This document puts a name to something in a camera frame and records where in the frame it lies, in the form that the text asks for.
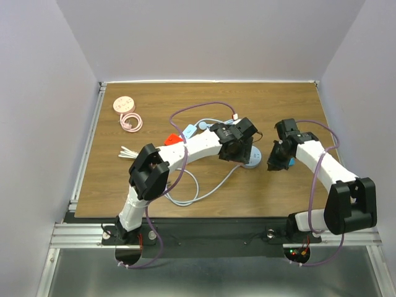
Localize light blue round power strip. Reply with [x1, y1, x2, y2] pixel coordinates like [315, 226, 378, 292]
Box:
[165, 118, 264, 207]

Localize light blue adapter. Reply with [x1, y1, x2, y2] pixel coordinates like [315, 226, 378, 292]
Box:
[183, 124, 197, 139]

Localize red cube adapter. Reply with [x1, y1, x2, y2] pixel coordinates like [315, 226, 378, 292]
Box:
[164, 134, 183, 146]

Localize pink round power strip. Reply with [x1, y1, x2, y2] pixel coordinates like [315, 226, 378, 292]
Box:
[113, 96, 143, 133]

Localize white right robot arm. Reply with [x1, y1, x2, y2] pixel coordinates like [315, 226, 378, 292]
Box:
[267, 133, 377, 241]

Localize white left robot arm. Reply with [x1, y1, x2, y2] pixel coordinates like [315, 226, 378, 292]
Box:
[115, 118, 258, 244]

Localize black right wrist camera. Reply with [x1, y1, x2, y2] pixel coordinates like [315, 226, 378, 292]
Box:
[275, 118, 299, 140]

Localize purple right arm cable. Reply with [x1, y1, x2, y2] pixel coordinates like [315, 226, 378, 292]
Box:
[289, 119, 346, 267]

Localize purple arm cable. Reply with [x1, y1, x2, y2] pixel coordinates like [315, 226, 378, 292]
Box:
[289, 119, 346, 267]
[117, 101, 239, 270]

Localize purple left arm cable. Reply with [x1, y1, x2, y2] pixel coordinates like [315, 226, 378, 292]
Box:
[117, 101, 239, 270]

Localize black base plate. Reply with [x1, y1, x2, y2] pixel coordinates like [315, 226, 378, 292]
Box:
[101, 217, 321, 259]

